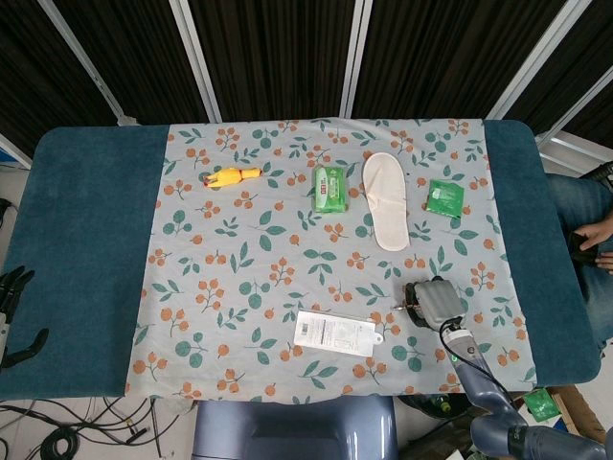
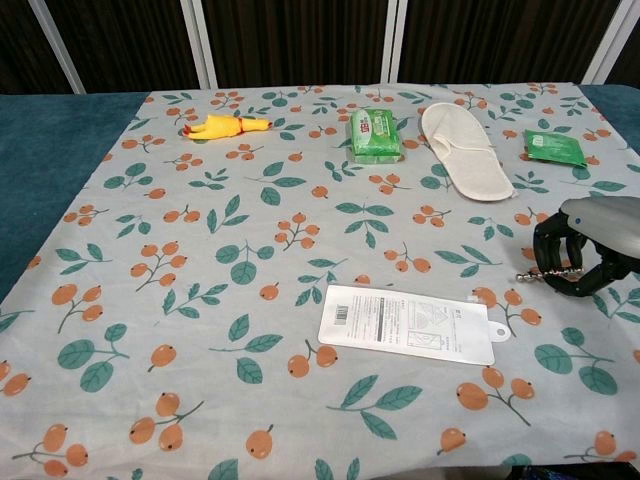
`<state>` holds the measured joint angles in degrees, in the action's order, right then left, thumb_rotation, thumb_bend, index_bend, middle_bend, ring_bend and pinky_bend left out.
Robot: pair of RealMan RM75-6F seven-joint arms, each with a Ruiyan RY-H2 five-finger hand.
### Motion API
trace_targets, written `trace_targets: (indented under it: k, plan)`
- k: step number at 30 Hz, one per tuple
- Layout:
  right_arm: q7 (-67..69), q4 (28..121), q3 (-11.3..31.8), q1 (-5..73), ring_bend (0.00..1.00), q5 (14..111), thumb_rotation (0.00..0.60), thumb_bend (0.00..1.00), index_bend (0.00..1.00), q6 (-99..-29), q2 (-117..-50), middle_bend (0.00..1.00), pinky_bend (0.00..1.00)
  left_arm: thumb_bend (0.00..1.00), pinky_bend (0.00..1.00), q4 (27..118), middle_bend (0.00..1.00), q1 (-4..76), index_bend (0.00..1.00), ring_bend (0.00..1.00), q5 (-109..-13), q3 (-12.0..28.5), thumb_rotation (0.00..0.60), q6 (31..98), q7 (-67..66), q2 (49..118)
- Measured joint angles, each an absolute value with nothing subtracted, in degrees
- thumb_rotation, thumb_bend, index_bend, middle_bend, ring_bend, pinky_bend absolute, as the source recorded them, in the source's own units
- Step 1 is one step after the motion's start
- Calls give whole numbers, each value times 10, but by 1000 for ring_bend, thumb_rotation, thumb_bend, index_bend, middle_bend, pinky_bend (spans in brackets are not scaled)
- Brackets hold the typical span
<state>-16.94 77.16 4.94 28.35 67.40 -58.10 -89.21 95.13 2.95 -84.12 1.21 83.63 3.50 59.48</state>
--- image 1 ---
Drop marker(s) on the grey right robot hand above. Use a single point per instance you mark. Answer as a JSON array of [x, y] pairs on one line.
[[437, 299]]

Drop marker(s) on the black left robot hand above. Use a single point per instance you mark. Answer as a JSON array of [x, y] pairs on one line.
[[13, 287]]

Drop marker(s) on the bystander bare hand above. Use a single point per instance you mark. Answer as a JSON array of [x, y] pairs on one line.
[[596, 236]]

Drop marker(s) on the small white object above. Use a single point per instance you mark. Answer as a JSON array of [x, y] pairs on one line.
[[398, 306]]

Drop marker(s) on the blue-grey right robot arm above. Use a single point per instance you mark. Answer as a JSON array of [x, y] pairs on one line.
[[480, 381]]

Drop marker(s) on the black phone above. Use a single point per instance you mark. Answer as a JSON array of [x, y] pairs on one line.
[[582, 256]]

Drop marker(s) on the bystander blue jeans leg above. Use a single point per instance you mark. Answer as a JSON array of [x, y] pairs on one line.
[[582, 206]]

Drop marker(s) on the teal fabric table cover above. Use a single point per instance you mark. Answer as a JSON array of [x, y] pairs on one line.
[[86, 215]]

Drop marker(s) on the green square sachet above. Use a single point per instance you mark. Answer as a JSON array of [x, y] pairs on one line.
[[445, 197]]

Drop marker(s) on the green bottle on floor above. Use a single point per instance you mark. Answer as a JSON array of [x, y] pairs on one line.
[[443, 403]]

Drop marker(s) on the white retail blister package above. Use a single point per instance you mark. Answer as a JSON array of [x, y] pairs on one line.
[[335, 333]]

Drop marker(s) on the beige disposable slipper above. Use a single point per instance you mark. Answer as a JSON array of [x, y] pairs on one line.
[[384, 201]]

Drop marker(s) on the green packet on floor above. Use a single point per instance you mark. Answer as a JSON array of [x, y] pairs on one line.
[[540, 405]]

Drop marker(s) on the green wet wipes pack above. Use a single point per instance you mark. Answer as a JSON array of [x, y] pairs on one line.
[[329, 189]]

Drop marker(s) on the floral printed tablecloth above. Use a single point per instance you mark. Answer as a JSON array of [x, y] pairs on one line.
[[268, 268]]

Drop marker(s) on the brown cardboard box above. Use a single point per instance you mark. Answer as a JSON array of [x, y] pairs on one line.
[[577, 412]]

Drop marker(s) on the blue-grey robot torso base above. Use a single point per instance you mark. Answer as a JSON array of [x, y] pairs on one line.
[[292, 431]]

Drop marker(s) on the yellow rubber chicken toy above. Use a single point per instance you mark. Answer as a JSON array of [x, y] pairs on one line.
[[229, 177]]

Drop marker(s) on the aluminium partition frame post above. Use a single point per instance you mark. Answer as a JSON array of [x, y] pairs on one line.
[[91, 67], [198, 62], [531, 62], [356, 57], [577, 127]]

